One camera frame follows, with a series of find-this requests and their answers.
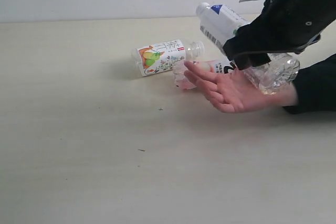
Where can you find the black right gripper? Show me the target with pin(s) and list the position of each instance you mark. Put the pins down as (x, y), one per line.
(282, 26)

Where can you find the clear bottle with blue label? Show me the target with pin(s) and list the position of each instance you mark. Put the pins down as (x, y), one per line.
(219, 23)

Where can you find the tea bottle with fruit label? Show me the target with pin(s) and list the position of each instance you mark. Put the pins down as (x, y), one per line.
(156, 58)

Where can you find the open bare human hand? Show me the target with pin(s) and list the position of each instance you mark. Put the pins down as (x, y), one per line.
(234, 93)

